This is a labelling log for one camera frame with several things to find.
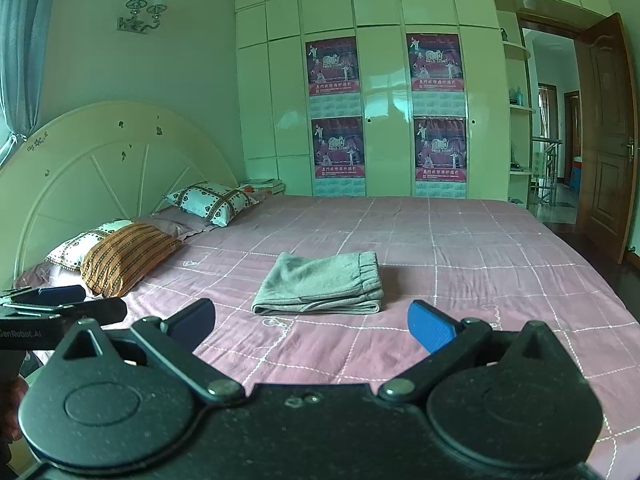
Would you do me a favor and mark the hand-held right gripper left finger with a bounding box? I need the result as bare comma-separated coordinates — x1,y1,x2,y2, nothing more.
49,298,247,405

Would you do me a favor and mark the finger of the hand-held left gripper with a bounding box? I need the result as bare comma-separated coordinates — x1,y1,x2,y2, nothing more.
0,297,127,327
0,285,87,307

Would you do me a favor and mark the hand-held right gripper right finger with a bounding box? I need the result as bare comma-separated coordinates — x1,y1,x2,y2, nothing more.
377,299,568,405

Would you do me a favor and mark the green knitted garment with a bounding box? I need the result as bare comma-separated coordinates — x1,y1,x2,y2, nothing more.
251,251,385,317

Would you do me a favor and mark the white patterned pillow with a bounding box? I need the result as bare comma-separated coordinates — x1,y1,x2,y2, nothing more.
46,219,133,272

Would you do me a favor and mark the orange striped pillow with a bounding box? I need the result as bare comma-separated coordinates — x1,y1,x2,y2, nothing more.
80,223,185,298

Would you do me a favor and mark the pink checked bed cover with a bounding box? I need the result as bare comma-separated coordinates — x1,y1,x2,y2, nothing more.
12,195,640,480

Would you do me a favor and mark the pink pillow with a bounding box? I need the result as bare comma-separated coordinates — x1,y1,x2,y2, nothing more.
150,205,221,241

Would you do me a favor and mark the white heart print pillow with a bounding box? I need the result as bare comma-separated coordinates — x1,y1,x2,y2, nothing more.
165,181,260,227

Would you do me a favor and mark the cream bed headboard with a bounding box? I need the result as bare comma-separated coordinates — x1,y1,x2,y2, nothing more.
0,101,240,288

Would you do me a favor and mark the stack of books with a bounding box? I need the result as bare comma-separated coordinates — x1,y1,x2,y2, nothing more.
239,178,286,195

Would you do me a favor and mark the metal stair railing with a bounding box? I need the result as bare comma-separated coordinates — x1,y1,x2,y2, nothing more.
532,135,562,206

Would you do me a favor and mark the corner shelf unit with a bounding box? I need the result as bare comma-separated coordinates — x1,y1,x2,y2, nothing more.
492,0,536,206

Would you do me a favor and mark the brown wooden door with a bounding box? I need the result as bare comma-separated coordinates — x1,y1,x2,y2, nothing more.
575,12,640,263

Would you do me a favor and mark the grey curtain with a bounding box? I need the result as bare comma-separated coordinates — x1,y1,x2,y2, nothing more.
0,0,61,161

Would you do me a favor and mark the cream glossy wardrobe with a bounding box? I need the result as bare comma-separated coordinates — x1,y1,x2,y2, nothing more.
234,0,616,206

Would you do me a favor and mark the wall poster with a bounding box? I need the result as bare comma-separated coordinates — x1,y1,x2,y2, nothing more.
413,116,468,198
311,117,367,197
406,33,465,117
305,36,362,120

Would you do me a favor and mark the twin shade wall lamp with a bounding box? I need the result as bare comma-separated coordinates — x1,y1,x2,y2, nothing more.
117,0,168,33

